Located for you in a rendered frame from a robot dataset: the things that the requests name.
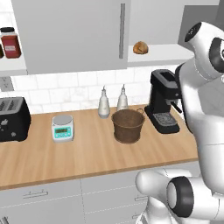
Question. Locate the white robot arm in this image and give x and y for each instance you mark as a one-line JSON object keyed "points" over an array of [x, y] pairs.
{"points": [[204, 116]]}

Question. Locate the brown woven basket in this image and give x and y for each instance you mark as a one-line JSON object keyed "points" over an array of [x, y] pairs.
{"points": [[127, 126]]}

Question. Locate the brown bread roll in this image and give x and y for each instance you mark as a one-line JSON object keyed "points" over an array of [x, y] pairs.
{"points": [[140, 47]]}

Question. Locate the white cabinet shelf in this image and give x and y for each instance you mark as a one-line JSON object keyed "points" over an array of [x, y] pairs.
{"points": [[159, 54]]}

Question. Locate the grey cabinet door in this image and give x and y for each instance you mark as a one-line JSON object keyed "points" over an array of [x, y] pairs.
{"points": [[70, 35]]}

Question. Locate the white open shelf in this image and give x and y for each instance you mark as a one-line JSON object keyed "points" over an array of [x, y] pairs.
{"points": [[12, 65]]}

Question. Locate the white spray bottle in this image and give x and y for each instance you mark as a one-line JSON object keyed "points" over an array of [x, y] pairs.
{"points": [[103, 105], [122, 100]]}

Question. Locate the black coffee machine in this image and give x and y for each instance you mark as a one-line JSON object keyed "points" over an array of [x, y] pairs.
{"points": [[163, 100]]}

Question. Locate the white kitchen scale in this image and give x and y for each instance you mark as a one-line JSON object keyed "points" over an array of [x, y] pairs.
{"points": [[62, 128]]}

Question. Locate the grey drawer front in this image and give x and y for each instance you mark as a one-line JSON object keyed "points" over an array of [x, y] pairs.
{"points": [[40, 194], [112, 211], [110, 186], [40, 212]]}

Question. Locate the black toaster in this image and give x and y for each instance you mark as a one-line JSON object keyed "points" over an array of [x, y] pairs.
{"points": [[13, 119]]}

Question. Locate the grey extractor hood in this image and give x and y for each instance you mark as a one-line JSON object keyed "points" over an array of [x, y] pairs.
{"points": [[197, 23]]}

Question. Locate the red jar with black lid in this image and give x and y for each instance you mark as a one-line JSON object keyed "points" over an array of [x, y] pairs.
{"points": [[10, 43]]}

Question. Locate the white wall socket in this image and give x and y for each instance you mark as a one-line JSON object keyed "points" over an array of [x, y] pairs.
{"points": [[6, 84]]}

